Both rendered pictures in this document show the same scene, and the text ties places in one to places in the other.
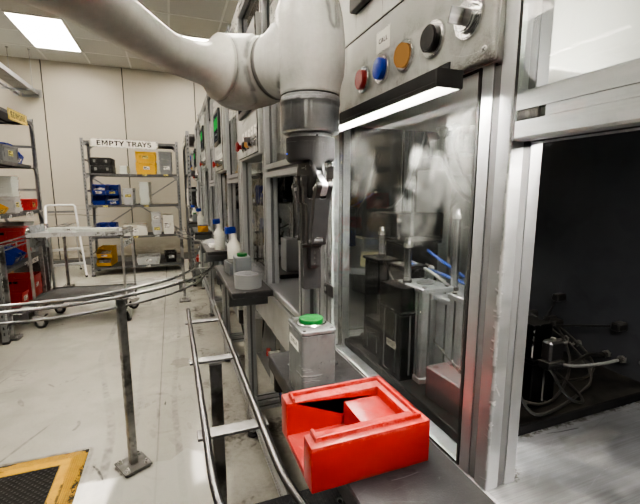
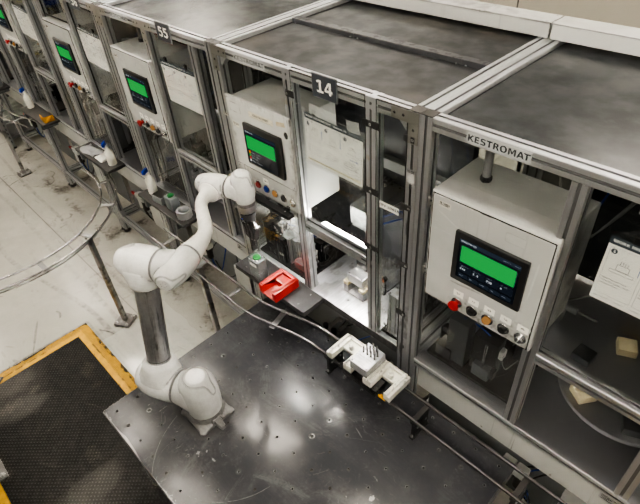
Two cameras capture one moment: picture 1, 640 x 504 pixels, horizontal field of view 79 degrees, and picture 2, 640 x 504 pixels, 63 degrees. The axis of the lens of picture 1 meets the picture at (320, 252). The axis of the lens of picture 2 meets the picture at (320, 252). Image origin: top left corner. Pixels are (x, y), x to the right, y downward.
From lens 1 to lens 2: 207 cm
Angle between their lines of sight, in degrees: 36
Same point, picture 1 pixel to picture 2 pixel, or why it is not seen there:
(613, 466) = (339, 273)
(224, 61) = (214, 196)
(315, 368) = (262, 271)
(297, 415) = (264, 287)
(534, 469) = (322, 280)
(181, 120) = not seen: outside the picture
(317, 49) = (249, 195)
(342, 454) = (280, 293)
